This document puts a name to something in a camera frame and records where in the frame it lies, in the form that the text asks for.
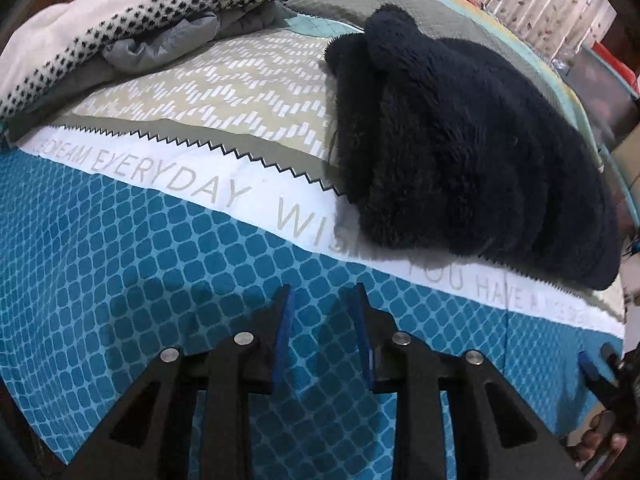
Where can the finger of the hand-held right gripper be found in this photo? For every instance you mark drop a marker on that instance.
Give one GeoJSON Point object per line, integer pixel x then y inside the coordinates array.
{"type": "Point", "coordinates": [586, 364]}

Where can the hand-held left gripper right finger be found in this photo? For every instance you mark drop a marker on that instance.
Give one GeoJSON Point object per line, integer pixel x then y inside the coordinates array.
{"type": "Point", "coordinates": [362, 337]}

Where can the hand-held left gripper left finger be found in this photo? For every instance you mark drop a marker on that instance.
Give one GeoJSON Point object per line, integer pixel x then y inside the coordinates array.
{"type": "Point", "coordinates": [282, 332]}

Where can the navy fleece jacket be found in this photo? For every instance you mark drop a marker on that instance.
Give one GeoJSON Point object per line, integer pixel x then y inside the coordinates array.
{"type": "Point", "coordinates": [465, 150]}

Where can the person's right hand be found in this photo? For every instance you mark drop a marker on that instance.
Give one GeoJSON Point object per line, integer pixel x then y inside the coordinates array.
{"type": "Point", "coordinates": [595, 447]}

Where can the teal patterned bed sheet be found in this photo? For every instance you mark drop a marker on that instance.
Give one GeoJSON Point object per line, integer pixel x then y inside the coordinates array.
{"type": "Point", "coordinates": [150, 240]}

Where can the red storage box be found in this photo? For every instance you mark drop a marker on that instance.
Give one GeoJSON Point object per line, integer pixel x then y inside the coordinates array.
{"type": "Point", "coordinates": [617, 67]}

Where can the grey quilted cloth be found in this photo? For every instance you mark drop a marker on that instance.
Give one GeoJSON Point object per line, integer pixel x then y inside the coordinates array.
{"type": "Point", "coordinates": [165, 42]}

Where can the white black-dotted blanket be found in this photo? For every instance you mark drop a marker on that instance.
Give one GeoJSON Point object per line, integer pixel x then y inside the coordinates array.
{"type": "Point", "coordinates": [100, 30]}

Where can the leaf print curtain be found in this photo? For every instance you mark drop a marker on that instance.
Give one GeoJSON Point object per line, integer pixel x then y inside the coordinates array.
{"type": "Point", "coordinates": [530, 0]}

